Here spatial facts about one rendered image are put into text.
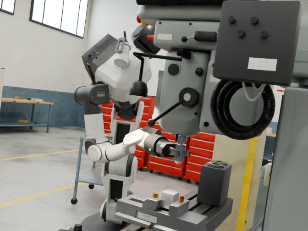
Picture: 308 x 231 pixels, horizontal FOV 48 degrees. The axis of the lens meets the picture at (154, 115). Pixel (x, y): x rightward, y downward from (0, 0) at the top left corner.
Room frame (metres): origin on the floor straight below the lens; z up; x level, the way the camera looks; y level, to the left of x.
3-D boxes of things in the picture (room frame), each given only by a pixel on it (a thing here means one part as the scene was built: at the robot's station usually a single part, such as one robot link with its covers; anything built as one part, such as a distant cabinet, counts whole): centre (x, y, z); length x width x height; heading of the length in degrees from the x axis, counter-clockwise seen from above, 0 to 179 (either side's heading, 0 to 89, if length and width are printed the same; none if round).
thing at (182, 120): (1.38, -0.12, 1.47); 0.21 x 0.19 x 0.32; 155
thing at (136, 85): (1.39, 0.07, 1.47); 0.07 x 0.07 x 0.06
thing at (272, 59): (0.95, -0.25, 1.62); 0.20 x 0.09 x 0.21; 65
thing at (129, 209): (1.37, -0.08, 0.99); 0.35 x 0.15 x 0.11; 64
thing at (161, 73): (1.43, -0.02, 1.44); 0.04 x 0.04 x 0.21; 65
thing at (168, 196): (1.35, -0.11, 1.05); 0.06 x 0.05 x 0.06; 154
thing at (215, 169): (1.84, -0.37, 1.04); 0.22 x 0.12 x 0.20; 158
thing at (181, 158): (1.38, -0.12, 1.23); 0.05 x 0.05 x 0.06
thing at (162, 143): (1.45, -0.06, 1.23); 0.13 x 0.12 x 0.10; 130
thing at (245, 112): (1.30, -0.29, 1.47); 0.24 x 0.19 x 0.26; 155
